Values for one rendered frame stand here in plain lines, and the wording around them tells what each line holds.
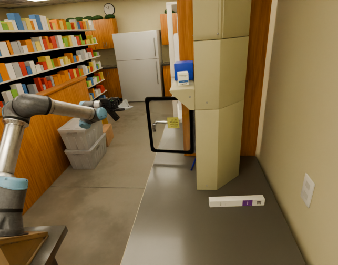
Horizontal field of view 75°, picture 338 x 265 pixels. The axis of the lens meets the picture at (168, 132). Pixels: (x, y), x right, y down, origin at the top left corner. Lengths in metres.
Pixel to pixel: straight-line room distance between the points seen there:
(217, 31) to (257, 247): 0.89
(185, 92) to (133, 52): 5.13
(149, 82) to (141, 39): 1.10
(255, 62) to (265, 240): 0.92
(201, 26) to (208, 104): 0.33
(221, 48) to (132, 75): 5.29
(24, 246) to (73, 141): 2.32
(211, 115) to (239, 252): 0.59
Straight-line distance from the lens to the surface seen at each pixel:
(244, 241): 1.07
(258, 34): 1.40
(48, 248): 1.20
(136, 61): 6.11
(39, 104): 1.25
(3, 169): 1.27
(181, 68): 1.21
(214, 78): 1.02
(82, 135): 3.20
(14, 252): 1.10
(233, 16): 1.06
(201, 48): 1.00
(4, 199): 1.12
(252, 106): 1.48
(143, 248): 1.05
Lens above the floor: 1.76
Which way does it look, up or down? 25 degrees down
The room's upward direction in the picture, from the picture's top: 4 degrees counter-clockwise
